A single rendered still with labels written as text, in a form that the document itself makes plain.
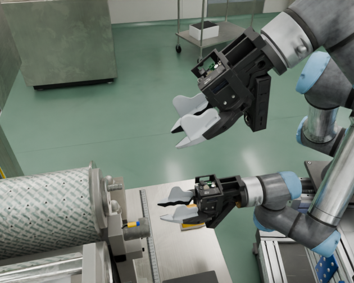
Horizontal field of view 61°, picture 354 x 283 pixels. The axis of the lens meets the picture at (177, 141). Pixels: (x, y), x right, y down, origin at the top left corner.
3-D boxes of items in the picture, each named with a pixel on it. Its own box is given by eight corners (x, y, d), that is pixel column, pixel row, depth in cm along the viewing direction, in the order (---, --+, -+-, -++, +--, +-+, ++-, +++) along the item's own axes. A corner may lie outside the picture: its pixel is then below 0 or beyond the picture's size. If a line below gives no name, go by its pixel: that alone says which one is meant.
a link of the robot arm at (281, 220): (282, 246, 83) (293, 222, 76) (246, 224, 88) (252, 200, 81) (294, 226, 87) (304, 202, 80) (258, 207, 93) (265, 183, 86)
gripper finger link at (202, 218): (178, 209, 74) (209, 199, 76) (177, 213, 75) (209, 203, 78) (185, 224, 71) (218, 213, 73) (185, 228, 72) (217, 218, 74)
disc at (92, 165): (105, 252, 57) (90, 204, 48) (102, 253, 57) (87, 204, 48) (103, 194, 69) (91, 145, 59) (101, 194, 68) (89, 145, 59)
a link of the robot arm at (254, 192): (248, 188, 83) (261, 213, 77) (232, 191, 82) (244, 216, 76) (253, 170, 78) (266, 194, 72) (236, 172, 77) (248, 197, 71)
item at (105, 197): (112, 224, 58) (105, 195, 53) (101, 226, 57) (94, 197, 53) (110, 196, 64) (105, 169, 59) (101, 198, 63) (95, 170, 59)
